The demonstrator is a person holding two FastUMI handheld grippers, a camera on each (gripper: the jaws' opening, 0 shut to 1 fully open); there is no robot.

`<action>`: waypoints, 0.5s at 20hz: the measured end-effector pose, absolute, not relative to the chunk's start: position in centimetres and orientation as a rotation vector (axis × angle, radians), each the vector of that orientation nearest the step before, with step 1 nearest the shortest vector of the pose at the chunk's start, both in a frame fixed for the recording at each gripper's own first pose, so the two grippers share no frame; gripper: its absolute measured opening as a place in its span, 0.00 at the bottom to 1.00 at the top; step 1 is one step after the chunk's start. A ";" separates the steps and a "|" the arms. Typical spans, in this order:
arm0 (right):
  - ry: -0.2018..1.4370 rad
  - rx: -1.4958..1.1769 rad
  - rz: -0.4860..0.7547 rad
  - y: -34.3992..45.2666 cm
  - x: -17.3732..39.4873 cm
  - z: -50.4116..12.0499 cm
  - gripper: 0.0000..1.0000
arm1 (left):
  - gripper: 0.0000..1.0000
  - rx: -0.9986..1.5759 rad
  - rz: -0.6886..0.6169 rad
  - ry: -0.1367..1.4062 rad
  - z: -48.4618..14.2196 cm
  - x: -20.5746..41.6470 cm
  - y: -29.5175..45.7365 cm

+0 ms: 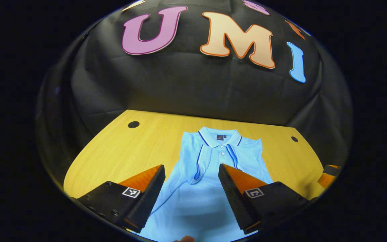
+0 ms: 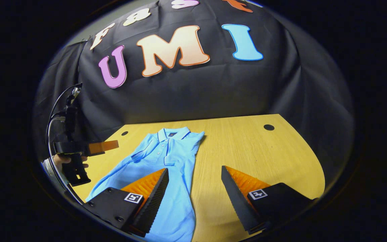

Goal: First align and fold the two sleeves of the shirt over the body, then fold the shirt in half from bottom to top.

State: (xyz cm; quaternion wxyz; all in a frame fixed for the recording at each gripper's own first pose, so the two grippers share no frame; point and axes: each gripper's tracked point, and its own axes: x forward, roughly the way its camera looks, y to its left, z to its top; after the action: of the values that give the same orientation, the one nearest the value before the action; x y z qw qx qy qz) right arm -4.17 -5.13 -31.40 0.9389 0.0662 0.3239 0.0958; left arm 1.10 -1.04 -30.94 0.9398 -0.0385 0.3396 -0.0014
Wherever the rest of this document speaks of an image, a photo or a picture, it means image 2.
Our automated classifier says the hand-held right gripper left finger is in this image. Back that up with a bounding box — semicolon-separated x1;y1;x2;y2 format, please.
83;168;169;237

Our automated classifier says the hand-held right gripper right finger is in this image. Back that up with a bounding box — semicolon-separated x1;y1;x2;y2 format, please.
221;165;315;235

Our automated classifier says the light blue T-shirt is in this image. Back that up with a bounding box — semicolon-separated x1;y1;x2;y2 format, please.
85;126;205;242

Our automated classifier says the black backdrop cloth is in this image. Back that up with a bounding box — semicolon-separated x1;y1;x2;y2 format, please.
32;0;354;175

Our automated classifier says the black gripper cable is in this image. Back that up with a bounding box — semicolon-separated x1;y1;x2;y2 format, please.
46;84;85;205

